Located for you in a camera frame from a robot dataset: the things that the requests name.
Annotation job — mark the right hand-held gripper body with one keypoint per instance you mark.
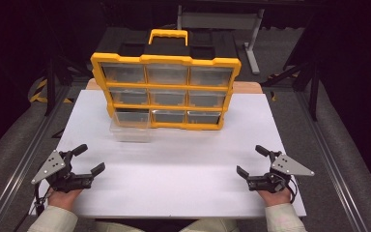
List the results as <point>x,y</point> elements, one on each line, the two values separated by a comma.
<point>286,166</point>

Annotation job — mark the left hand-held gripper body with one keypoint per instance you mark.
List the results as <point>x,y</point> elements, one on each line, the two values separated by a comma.
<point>55,167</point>

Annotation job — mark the person's left hand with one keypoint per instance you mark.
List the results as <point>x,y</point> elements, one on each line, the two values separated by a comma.
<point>64,199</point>

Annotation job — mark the person's right hand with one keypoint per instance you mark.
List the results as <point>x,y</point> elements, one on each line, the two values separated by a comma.
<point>273,197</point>

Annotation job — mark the clear plastic drawer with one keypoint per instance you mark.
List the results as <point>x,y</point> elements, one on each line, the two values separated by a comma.
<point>131,129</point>

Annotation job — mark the yellow black floor tape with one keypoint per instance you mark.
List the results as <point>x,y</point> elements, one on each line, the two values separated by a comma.
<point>42,93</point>

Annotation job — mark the black tripod stand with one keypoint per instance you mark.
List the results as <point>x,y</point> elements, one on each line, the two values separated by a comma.
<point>312,87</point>
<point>50,87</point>

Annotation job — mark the person's lap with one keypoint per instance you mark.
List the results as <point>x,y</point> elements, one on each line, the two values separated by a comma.
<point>167,226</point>

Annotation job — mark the grid of shut transparent bins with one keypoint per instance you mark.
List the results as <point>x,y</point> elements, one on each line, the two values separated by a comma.
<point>167,96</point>

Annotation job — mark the grey metal stand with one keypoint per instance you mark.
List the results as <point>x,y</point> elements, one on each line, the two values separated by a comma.
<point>251,42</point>

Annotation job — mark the yellow black organizer cabinet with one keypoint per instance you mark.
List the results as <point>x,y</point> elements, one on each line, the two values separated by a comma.
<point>165,58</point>

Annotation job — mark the aluminium rail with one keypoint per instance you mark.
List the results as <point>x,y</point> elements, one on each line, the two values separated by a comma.
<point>22,161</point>
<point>335,161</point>

